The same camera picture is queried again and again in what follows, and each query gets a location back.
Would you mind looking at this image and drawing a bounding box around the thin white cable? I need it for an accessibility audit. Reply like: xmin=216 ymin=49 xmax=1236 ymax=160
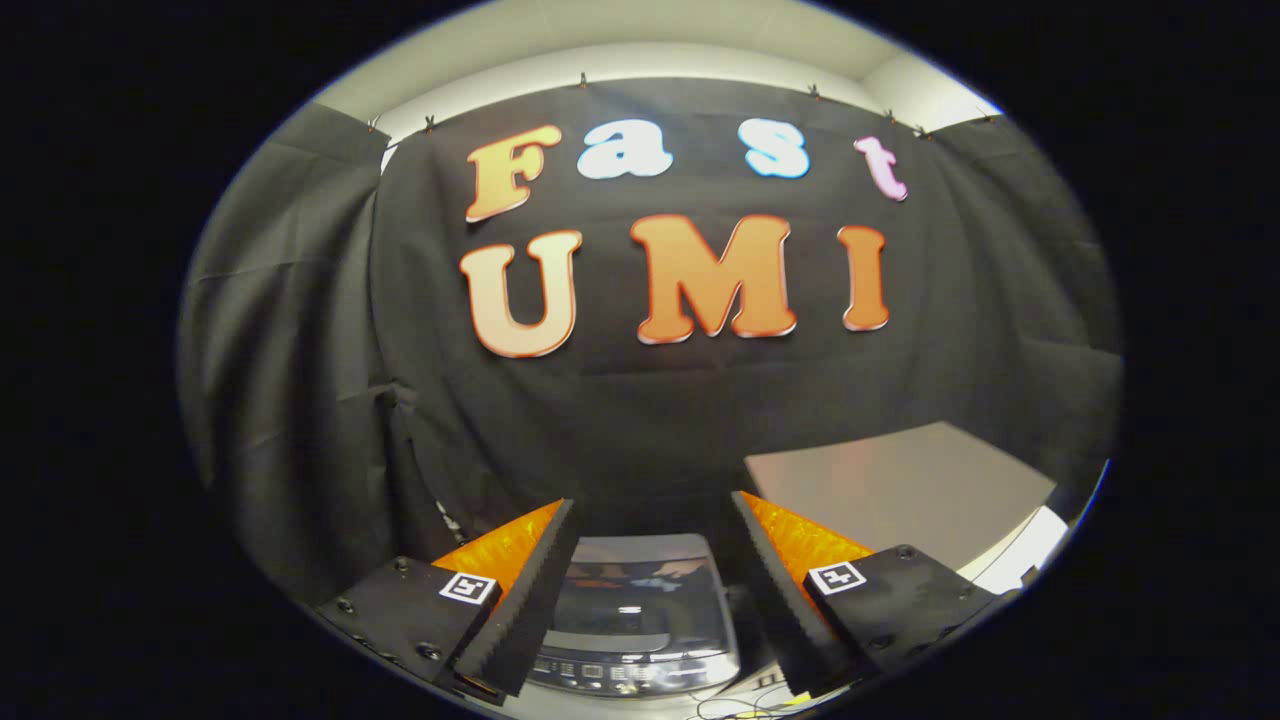
xmin=690 ymin=690 xmax=801 ymax=720

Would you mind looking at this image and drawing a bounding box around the grey washing machine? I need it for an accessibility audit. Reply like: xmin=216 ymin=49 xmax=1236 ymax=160
xmin=522 ymin=533 xmax=743 ymax=701

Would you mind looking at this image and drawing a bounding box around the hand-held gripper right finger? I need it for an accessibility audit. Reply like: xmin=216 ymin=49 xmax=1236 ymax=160
xmin=731 ymin=490 xmax=1001 ymax=699

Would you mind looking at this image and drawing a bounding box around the dark transparent washing machine lid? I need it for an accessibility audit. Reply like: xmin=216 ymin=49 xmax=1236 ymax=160
xmin=553 ymin=534 xmax=728 ymax=653

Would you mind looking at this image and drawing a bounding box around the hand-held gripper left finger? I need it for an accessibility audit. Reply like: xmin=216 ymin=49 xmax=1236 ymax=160
xmin=316 ymin=498 xmax=582 ymax=699

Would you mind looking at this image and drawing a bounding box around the row of small cloth clips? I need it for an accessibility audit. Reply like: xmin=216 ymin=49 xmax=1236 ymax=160
xmin=366 ymin=70 xmax=1001 ymax=139

